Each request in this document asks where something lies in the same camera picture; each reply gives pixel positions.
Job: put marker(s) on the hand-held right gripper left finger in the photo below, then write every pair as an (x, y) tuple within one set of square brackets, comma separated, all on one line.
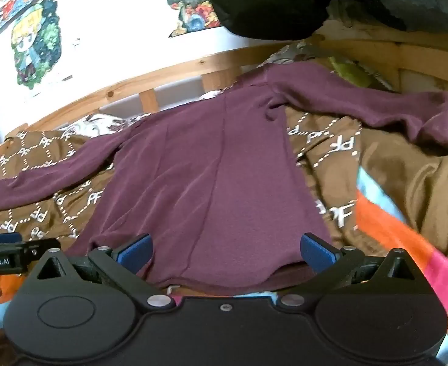
[(137, 253)]

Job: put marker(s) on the black cloth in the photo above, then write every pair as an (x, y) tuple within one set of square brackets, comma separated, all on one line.
[(262, 3)]

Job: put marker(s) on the cartoon figure wall sticker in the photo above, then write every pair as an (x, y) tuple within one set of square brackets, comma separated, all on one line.
[(33, 42)]

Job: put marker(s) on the green printed cloth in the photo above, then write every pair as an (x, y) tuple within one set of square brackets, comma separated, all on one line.
[(346, 70)]

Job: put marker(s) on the brown printed blanket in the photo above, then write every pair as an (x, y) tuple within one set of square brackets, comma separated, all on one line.
[(37, 148)]

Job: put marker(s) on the large colourful wall poster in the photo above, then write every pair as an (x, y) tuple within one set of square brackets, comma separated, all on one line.
[(186, 3)]

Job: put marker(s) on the wooden bed headboard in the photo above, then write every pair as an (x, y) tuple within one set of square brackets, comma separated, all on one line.
[(109, 92)]

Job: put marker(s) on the maroon long-sleeve sweater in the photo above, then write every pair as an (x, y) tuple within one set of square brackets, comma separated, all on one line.
[(216, 167)]

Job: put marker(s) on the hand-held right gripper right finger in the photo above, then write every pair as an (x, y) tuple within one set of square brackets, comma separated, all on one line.
[(315, 253)]

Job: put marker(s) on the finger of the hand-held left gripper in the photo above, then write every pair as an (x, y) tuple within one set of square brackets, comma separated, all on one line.
[(3, 237)]

